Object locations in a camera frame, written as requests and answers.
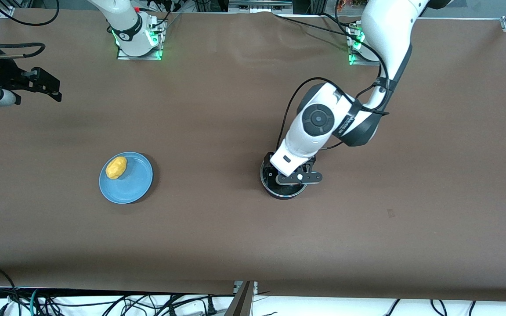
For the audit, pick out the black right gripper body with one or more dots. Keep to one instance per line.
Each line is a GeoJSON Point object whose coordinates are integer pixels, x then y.
{"type": "Point", "coordinates": [9, 74]}

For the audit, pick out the yellow potato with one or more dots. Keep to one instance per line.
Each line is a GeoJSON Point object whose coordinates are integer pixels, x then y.
{"type": "Point", "coordinates": [116, 167]}

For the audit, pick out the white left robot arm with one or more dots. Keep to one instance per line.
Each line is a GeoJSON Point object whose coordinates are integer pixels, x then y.
{"type": "Point", "coordinates": [389, 35]}

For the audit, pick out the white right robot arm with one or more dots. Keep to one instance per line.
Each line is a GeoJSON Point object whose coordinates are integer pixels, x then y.
{"type": "Point", "coordinates": [119, 17]}

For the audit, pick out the brown table cover sheet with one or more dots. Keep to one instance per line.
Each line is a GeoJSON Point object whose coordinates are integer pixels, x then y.
{"type": "Point", "coordinates": [235, 241]}

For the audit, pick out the blue round plate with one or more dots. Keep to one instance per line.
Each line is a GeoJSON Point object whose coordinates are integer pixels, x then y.
{"type": "Point", "coordinates": [132, 184]}

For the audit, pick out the aluminium profile beam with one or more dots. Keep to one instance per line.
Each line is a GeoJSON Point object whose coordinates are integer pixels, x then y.
{"type": "Point", "coordinates": [240, 303]}

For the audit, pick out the black power plug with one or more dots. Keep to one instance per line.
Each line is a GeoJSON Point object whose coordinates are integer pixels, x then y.
{"type": "Point", "coordinates": [211, 306]}

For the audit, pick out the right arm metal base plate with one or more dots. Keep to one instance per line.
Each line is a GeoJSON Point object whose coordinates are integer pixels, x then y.
{"type": "Point", "coordinates": [141, 56]}

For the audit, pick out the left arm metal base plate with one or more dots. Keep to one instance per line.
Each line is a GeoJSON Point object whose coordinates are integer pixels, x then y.
{"type": "Point", "coordinates": [358, 61]}

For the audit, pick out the silver aluminium frame rail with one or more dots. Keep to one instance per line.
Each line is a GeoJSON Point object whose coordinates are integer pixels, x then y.
{"type": "Point", "coordinates": [259, 5]}

